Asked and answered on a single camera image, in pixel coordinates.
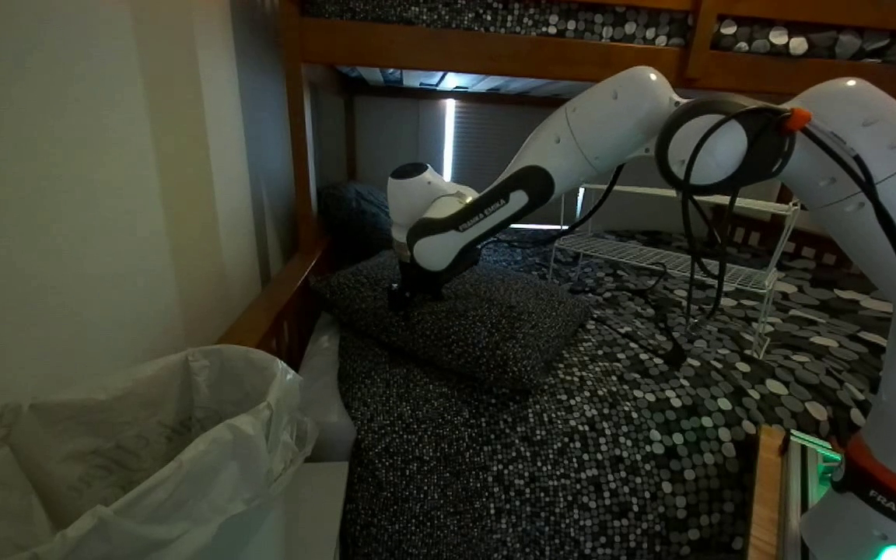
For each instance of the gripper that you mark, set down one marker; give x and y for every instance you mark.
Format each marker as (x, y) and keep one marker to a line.
(420, 284)

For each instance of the black white dotted pillow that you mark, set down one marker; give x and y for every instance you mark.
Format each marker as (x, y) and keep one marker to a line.
(487, 323)

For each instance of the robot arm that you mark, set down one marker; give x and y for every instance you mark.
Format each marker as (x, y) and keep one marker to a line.
(611, 124)

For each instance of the dark plain pillow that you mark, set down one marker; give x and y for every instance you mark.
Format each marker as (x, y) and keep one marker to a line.
(355, 218)

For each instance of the white mattress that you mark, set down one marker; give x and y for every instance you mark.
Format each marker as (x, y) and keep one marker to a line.
(325, 389)

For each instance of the window blind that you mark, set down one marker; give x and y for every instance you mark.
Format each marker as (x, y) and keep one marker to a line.
(495, 148)

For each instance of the black white dotted bedspread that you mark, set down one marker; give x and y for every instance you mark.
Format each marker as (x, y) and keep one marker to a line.
(557, 459)

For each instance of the dotted upper bunk bedding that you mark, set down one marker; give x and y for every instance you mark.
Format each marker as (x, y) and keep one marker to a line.
(572, 19)

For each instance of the bin with white plastic bag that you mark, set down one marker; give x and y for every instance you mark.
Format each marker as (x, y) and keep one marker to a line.
(152, 459)

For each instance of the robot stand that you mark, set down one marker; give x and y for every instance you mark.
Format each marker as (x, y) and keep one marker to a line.
(767, 498)

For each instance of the wooden bunk bed frame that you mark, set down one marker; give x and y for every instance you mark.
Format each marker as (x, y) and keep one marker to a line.
(463, 50)

